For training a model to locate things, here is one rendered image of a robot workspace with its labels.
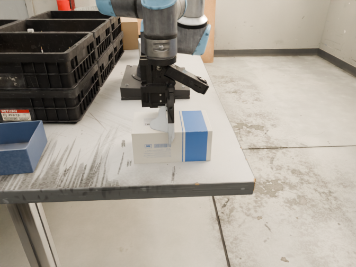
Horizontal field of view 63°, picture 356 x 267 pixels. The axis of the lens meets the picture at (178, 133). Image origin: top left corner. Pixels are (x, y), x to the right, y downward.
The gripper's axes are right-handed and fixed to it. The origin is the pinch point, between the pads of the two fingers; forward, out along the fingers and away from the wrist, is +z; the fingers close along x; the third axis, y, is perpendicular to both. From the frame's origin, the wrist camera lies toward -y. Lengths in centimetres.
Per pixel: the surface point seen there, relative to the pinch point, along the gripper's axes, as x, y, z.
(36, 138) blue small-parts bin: 0.5, 35.2, 0.7
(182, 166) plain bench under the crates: 8.0, -2.4, 6.2
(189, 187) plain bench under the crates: 15.1, -3.6, 7.0
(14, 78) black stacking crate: -17.8, 45.3, -9.5
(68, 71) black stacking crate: -17.6, 29.3, -11.3
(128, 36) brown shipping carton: -112, 19, -2
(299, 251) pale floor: -17, -59, 76
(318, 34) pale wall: -346, -226, 47
